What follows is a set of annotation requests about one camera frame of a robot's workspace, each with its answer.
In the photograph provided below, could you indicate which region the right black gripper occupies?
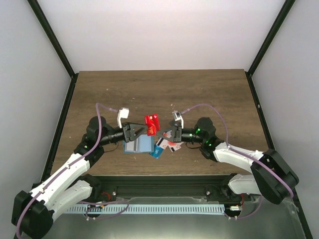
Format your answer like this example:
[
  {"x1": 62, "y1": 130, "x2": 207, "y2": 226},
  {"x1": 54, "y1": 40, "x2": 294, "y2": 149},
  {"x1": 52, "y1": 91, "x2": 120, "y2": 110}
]
[{"x1": 157, "y1": 125, "x2": 205, "y2": 143}]

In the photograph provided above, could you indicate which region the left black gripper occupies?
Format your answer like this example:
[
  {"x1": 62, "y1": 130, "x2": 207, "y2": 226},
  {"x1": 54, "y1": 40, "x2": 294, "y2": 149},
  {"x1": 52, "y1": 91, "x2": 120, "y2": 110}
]
[{"x1": 100, "y1": 122, "x2": 149, "y2": 146}]

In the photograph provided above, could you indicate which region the teal leather card holder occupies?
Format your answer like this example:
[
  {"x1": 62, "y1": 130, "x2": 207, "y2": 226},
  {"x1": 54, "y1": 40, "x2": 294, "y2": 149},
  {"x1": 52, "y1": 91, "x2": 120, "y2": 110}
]
[{"x1": 123, "y1": 134, "x2": 154, "y2": 153}]

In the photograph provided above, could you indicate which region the dark red credit card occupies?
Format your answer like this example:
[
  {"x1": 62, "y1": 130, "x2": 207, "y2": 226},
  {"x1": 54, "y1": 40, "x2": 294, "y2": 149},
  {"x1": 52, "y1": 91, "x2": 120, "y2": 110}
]
[{"x1": 144, "y1": 114, "x2": 160, "y2": 136}]

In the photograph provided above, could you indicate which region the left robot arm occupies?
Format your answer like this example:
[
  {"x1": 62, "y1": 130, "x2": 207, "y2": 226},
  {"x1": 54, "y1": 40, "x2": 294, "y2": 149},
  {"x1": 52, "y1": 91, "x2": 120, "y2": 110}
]
[{"x1": 11, "y1": 116, "x2": 147, "y2": 239}]

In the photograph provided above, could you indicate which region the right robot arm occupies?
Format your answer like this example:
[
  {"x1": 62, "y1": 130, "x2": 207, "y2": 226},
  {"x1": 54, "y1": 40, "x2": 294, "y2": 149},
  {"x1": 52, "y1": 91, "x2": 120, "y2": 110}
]
[{"x1": 157, "y1": 117, "x2": 299, "y2": 205}]

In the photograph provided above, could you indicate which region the white card with red circle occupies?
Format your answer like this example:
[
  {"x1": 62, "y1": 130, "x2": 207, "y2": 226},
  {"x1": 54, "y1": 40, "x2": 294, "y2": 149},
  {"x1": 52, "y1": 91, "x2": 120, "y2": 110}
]
[{"x1": 167, "y1": 141, "x2": 183, "y2": 148}]

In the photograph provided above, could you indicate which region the white card with black stripe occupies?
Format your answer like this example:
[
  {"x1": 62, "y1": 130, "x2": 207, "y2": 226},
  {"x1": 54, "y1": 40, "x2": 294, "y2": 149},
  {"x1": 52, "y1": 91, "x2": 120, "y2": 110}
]
[{"x1": 156, "y1": 138, "x2": 168, "y2": 149}]

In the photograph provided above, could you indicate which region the blue credit card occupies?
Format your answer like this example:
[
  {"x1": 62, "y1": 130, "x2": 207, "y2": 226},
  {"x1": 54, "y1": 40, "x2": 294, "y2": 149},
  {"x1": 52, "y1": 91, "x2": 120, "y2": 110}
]
[{"x1": 149, "y1": 144, "x2": 164, "y2": 159}]

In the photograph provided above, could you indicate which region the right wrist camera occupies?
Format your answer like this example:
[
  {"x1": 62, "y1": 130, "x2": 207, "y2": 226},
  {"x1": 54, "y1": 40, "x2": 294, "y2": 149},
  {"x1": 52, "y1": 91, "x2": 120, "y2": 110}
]
[{"x1": 172, "y1": 111, "x2": 184, "y2": 128}]

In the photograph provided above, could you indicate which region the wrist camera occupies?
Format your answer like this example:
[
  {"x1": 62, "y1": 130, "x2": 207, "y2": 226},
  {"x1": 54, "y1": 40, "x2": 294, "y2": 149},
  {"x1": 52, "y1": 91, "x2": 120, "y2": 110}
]
[
  {"x1": 117, "y1": 108, "x2": 130, "y2": 128},
  {"x1": 172, "y1": 111, "x2": 184, "y2": 128}
]

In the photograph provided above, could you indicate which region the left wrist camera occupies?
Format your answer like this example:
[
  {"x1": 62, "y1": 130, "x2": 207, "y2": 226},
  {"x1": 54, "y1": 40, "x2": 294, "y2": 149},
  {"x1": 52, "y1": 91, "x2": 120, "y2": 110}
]
[{"x1": 117, "y1": 108, "x2": 130, "y2": 128}]

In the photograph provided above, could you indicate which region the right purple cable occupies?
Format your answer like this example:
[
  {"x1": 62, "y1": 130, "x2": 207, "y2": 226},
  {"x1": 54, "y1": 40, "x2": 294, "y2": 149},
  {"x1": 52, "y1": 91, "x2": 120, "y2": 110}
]
[{"x1": 179, "y1": 104, "x2": 295, "y2": 220}]

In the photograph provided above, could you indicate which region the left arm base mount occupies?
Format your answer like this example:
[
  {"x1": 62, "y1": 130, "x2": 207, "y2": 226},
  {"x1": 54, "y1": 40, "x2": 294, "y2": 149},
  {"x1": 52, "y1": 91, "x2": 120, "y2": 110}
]
[{"x1": 83, "y1": 189, "x2": 117, "y2": 203}]

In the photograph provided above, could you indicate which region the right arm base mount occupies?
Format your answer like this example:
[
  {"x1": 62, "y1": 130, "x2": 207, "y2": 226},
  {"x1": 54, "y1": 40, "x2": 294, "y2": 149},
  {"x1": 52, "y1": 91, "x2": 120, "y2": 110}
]
[{"x1": 204, "y1": 185, "x2": 250, "y2": 204}]

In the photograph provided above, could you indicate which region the light blue slotted cable duct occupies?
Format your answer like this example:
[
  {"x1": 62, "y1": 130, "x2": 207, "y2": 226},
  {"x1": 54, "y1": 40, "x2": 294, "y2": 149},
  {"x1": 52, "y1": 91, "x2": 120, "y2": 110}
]
[{"x1": 66, "y1": 204, "x2": 225, "y2": 215}]

